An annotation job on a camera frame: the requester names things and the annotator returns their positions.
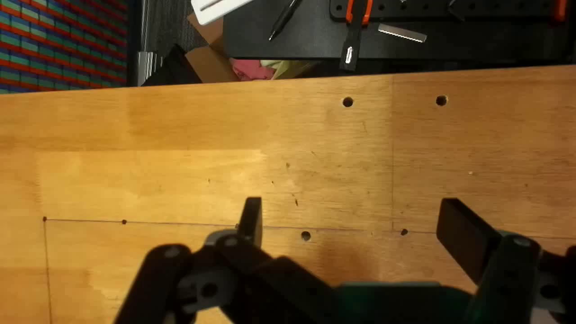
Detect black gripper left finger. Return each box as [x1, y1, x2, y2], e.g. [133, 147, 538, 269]
[113, 197, 361, 324]

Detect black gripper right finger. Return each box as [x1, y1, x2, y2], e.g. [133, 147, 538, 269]
[435, 197, 576, 324]

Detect open brown cardboard box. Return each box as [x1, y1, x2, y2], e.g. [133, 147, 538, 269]
[181, 13, 241, 85]

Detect pink cloth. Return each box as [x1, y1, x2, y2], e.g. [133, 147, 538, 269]
[228, 58, 277, 84]

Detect black workbench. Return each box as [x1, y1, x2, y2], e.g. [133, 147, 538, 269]
[223, 0, 576, 64]

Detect small metal bar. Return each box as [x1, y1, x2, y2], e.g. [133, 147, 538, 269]
[376, 22, 430, 46]

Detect multicoloured striped cloth backdrop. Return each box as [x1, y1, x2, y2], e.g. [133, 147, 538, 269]
[0, 0, 131, 94]

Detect white paper sheet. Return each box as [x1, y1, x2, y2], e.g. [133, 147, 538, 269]
[188, 0, 253, 28]

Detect black pen on workbench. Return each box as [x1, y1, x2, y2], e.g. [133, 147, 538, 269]
[266, 0, 302, 44]

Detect orange handled pliers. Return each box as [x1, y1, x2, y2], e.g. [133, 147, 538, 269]
[338, 0, 376, 75]

